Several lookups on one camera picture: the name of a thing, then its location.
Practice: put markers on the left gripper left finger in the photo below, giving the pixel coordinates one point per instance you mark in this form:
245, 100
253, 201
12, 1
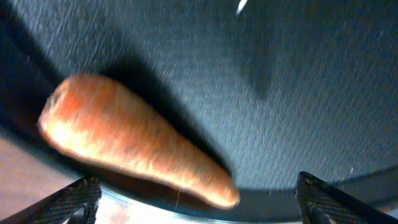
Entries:
75, 203

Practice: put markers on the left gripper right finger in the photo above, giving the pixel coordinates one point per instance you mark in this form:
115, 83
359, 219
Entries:
320, 202

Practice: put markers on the orange carrot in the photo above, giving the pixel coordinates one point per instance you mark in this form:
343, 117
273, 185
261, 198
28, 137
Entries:
95, 119

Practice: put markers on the round black serving tray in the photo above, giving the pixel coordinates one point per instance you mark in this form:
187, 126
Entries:
279, 88

